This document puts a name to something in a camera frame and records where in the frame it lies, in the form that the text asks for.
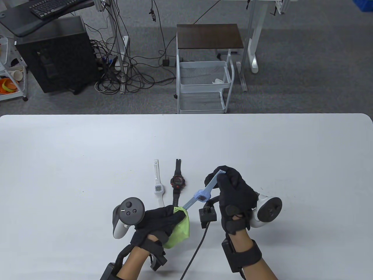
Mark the blue plastic bin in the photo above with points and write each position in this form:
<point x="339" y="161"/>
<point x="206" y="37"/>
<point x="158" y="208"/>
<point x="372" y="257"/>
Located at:
<point x="364" y="5"/>

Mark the white rolling trolley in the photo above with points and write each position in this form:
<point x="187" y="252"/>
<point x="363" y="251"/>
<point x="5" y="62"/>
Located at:
<point x="22" y="87"/>

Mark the aluminium rail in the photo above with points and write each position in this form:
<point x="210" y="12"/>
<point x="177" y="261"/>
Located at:
<point x="242" y="77"/>

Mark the person's left forearm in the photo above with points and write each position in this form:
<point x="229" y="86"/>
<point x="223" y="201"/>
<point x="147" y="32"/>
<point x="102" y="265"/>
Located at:
<point x="132" y="262"/>

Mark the white desk leg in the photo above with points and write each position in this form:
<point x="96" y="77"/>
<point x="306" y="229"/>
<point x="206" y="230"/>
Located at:
<point x="256" y="35"/>

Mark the green microfibre cloth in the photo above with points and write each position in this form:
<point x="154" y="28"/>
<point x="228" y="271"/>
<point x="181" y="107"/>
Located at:
<point x="180" y="230"/>

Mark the grey white handheld controller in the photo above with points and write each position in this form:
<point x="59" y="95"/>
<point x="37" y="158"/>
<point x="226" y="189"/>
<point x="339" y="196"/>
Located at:
<point x="129" y="211"/>
<point x="268" y="210"/>

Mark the paper cup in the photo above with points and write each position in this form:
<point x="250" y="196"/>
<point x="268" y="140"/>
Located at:
<point x="17" y="75"/>

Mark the black power adapter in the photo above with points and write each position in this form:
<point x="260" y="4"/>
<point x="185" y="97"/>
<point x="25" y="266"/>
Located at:
<point x="166" y="63"/>

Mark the orange bowls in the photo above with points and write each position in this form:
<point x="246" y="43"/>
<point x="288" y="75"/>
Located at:
<point x="7" y="86"/>

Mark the light blue watch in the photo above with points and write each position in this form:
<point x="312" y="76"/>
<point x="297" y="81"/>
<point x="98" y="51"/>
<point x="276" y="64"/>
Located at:
<point x="202" y="196"/>

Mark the black computer tower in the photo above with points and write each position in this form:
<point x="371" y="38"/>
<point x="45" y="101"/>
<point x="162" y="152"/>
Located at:
<point x="61" y="55"/>

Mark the person's right forearm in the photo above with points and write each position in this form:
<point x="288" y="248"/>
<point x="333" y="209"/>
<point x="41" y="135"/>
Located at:
<point x="253" y="256"/>

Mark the black keyboard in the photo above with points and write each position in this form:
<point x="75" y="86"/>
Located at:
<point x="52" y="7"/>

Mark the person's right hand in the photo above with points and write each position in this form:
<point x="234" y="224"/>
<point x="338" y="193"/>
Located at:
<point x="236" y="198"/>

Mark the white watch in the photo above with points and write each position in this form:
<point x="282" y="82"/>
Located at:
<point x="157" y="188"/>

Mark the person's left hand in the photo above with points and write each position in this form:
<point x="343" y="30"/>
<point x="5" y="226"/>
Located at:
<point x="157" y="223"/>

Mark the black red watch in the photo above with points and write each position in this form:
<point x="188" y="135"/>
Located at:
<point x="177" y="182"/>

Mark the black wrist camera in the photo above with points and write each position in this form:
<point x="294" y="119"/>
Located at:
<point x="157" y="261"/>
<point x="207" y="215"/>

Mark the white cart with wooden top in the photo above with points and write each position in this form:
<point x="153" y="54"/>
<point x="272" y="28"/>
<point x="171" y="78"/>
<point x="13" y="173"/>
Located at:
<point x="208" y="36"/>

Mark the black keyboard tray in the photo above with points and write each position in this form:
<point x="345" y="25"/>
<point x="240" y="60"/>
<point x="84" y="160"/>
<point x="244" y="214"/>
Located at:
<point x="17" y="20"/>

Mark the white crumpled tissue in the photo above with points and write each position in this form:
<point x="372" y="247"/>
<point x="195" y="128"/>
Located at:
<point x="218" y="81"/>

